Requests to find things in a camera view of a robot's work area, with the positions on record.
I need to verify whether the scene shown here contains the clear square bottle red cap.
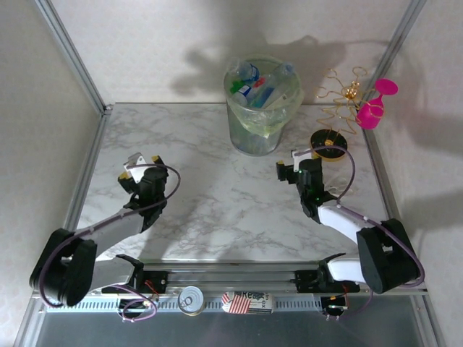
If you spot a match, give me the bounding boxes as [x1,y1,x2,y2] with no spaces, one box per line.
[250,75,279,109]

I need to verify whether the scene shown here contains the mesh bin with green liner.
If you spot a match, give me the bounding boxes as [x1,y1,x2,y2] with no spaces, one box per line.
[222,53,307,157]

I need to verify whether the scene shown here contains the pink plastic wine glass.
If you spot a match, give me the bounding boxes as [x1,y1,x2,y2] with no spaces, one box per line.
[354,78,399,130]

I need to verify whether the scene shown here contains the silver tin can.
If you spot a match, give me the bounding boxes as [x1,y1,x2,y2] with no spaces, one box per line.
[177,286,204,317]

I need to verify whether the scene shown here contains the striped small box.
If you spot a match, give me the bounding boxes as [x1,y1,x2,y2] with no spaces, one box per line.
[221,290,276,315]

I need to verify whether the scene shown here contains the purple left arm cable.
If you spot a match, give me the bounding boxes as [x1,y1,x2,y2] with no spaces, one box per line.
[38,163,182,308]

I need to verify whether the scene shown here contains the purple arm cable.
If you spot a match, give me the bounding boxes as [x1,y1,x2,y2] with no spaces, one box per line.
[38,163,182,308]
[293,145,426,290]

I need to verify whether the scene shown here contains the aluminium table edge rail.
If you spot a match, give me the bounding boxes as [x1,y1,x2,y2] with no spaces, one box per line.
[59,104,115,254]
[361,122,448,347]

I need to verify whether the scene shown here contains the gold wire glass stand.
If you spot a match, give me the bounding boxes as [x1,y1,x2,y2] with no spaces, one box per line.
[309,67,386,162]

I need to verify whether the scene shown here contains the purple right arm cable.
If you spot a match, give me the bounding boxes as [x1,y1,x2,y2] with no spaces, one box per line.
[293,145,426,290]

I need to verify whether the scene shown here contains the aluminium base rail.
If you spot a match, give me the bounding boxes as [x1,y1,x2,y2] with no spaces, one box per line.
[139,260,430,296]

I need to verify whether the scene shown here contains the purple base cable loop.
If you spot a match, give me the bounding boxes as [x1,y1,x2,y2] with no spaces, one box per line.
[325,281,374,322]
[117,285,158,322]

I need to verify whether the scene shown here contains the grey slotted cable duct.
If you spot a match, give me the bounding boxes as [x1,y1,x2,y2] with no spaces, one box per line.
[46,295,326,314]

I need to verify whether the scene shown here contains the aluminium frame post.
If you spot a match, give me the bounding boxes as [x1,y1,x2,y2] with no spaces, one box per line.
[361,0,430,109]
[34,0,113,115]

